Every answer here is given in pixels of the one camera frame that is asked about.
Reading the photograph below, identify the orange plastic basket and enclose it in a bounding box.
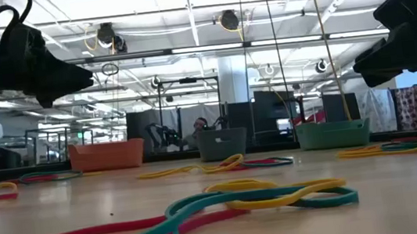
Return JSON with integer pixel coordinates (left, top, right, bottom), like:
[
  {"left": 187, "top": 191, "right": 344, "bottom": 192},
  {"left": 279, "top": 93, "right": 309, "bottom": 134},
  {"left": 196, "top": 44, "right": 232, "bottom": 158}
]
[{"left": 67, "top": 135, "right": 147, "bottom": 175}]

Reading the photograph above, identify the long black cable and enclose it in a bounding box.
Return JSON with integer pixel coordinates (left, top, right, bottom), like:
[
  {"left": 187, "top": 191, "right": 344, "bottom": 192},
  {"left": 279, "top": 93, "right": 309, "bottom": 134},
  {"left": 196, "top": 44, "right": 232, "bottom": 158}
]
[{"left": 261, "top": 0, "right": 299, "bottom": 144}]

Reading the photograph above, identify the long strip light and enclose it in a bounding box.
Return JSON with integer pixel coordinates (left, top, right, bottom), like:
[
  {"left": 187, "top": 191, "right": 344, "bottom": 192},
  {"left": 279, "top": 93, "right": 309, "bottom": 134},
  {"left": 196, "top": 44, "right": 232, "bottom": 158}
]
[{"left": 63, "top": 23, "right": 392, "bottom": 70}]

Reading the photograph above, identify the black panel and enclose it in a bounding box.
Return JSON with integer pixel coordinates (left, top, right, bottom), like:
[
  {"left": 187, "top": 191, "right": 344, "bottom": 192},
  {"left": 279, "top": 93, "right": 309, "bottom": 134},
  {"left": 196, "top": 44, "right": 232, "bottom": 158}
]
[{"left": 321, "top": 91, "right": 361, "bottom": 124}]

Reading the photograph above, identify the black frame rig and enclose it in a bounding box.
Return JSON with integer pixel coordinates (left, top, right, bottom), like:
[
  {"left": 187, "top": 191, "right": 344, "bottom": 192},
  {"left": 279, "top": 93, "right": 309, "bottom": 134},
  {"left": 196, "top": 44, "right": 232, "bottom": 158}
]
[{"left": 155, "top": 74, "right": 228, "bottom": 153}]

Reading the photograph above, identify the white patterned cloth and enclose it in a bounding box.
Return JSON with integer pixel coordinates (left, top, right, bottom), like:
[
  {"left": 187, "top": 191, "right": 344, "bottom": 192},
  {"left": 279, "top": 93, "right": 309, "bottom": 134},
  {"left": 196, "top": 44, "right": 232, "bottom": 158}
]
[{"left": 354, "top": 86, "right": 398, "bottom": 135}]

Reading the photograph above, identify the blue-grey plastic basket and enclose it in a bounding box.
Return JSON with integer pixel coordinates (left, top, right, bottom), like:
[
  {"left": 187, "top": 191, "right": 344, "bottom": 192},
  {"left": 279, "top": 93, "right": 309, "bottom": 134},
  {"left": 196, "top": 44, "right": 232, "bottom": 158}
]
[{"left": 196, "top": 125, "right": 250, "bottom": 164}]

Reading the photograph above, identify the dark grey partition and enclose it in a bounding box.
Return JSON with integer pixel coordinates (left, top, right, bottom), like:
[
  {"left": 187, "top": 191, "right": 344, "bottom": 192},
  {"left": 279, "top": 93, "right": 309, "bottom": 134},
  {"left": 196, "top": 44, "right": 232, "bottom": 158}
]
[{"left": 124, "top": 106, "right": 182, "bottom": 151}]

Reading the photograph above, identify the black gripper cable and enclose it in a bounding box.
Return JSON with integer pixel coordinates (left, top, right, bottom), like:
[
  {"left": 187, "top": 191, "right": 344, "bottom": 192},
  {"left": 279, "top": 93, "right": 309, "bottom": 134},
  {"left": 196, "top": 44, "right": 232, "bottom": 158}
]
[{"left": 0, "top": 0, "right": 38, "bottom": 47}]

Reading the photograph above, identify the green plastic basket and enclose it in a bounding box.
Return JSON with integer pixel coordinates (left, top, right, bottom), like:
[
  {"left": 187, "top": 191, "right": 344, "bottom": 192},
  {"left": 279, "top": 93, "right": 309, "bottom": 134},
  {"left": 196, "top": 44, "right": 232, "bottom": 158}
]
[{"left": 294, "top": 115, "right": 373, "bottom": 153}]

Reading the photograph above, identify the black hanging ring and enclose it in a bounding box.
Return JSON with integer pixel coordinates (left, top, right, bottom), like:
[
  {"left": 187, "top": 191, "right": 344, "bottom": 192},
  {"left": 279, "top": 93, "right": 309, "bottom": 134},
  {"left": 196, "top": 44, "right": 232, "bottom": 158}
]
[{"left": 100, "top": 61, "right": 121, "bottom": 78}]

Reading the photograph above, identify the person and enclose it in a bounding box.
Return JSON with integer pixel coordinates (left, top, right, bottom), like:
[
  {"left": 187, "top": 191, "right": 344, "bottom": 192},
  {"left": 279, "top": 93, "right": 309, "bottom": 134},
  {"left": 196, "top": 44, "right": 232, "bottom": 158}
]
[{"left": 191, "top": 116, "right": 210, "bottom": 134}]

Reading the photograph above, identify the white building column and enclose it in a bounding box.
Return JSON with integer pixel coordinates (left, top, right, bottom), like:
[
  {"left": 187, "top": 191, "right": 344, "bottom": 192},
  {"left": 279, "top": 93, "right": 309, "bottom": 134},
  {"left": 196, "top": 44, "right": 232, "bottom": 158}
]
[{"left": 216, "top": 53, "right": 251, "bottom": 104}]

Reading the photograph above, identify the long yellow cable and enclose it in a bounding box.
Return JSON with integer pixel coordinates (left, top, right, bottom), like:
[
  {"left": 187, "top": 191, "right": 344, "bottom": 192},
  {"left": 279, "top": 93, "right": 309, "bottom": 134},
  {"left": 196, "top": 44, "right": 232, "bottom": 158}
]
[{"left": 308, "top": 0, "right": 353, "bottom": 124}]

